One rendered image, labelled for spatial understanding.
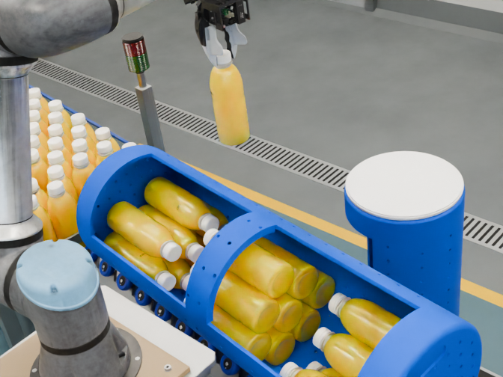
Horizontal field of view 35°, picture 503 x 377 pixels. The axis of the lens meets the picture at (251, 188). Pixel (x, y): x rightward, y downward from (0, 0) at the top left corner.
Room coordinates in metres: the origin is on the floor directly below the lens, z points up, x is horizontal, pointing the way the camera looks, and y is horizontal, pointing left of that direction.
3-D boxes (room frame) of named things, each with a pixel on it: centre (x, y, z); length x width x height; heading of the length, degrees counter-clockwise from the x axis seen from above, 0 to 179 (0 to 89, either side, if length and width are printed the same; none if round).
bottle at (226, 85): (1.53, 0.02, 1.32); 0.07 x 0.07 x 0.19
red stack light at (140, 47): (2.09, 0.27, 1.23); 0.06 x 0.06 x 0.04
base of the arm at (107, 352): (0.95, 0.32, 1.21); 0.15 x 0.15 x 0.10
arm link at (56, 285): (0.96, 0.32, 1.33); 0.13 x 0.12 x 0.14; 49
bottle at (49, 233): (1.57, 0.53, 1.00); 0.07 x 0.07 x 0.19
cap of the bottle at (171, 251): (1.29, 0.18, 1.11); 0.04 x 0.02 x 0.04; 127
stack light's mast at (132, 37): (2.09, 0.27, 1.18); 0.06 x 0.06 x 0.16
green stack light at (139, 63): (2.09, 0.27, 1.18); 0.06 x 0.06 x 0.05
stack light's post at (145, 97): (2.09, 0.27, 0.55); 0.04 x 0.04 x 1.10; 37
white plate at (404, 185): (1.52, -0.36, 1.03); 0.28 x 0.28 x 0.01
